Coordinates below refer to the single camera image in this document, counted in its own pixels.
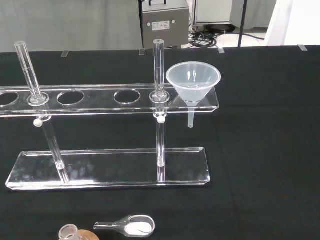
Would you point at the glass weighing funnel with powder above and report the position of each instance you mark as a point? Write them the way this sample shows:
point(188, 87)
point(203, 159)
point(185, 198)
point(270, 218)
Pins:
point(137, 226)

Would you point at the black tripod pole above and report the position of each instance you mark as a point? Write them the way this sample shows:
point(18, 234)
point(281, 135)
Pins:
point(242, 25)

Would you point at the pale board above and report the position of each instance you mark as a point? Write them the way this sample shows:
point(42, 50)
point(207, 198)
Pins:
point(295, 22)

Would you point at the glass round-bottom flask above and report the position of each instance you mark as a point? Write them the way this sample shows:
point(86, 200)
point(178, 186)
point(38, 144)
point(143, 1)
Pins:
point(68, 232)

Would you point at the clear acrylic funnel stand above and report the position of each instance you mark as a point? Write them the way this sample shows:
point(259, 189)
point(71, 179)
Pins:
point(112, 170)

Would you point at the black bench cloth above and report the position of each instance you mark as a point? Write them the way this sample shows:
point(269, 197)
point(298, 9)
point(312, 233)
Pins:
point(262, 150)

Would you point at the grey equipment box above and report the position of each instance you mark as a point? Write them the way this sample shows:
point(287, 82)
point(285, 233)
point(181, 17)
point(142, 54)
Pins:
point(165, 32)

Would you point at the white cabinet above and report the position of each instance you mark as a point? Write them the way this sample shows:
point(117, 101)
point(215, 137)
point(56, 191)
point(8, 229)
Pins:
point(212, 11)

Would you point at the clear cloth clip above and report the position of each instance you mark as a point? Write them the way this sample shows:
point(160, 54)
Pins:
point(64, 54)
point(141, 51)
point(302, 47)
point(221, 50)

